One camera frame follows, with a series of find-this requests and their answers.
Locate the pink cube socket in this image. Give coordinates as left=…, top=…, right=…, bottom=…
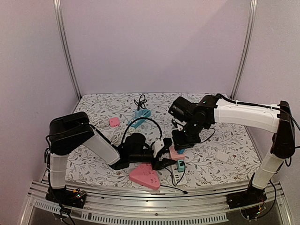
left=169, top=146, right=185, bottom=161

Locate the blue plug adapter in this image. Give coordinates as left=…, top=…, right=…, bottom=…
left=177, top=149, right=186, bottom=154

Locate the pink power strip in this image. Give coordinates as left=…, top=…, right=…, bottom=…
left=129, top=163, right=160, bottom=190

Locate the teal small adapter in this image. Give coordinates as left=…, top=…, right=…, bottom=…
left=177, top=159, right=185, bottom=173

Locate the white power strip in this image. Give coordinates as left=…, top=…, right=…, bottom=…
left=171, top=165, right=187, bottom=186

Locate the teal power strip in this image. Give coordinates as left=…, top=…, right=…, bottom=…
left=128, top=109, right=151, bottom=129

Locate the light blue charger plug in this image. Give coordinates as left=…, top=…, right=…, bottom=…
left=135, top=109, right=143, bottom=118

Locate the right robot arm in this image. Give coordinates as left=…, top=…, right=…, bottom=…
left=168, top=94, right=300, bottom=209

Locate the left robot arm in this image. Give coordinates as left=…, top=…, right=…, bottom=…
left=44, top=112, right=176, bottom=208

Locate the pink flat plug adapter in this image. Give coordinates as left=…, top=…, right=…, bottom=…
left=109, top=117, right=120, bottom=128

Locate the white square adapter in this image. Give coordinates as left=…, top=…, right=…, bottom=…
left=216, top=151, right=229, bottom=162

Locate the floral table mat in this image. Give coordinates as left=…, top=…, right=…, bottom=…
left=66, top=93, right=260, bottom=188

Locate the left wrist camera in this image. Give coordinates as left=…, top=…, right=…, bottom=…
left=151, top=137, right=173, bottom=158

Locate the black thin adapter cable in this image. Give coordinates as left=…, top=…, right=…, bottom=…
left=161, top=160, right=189, bottom=195

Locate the aluminium front rail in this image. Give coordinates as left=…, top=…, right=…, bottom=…
left=17, top=180, right=291, bottom=225

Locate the white coiled power cord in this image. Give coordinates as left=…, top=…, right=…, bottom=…
left=90, top=116, right=111, bottom=128

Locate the right aluminium frame post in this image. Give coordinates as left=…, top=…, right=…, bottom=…
left=230, top=0, right=258, bottom=99

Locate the aluminium frame post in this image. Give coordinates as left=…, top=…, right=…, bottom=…
left=230, top=0, right=258, bottom=99
left=53, top=0, right=82, bottom=100

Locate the left aluminium frame post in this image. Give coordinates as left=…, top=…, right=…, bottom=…
left=53, top=0, right=82, bottom=100

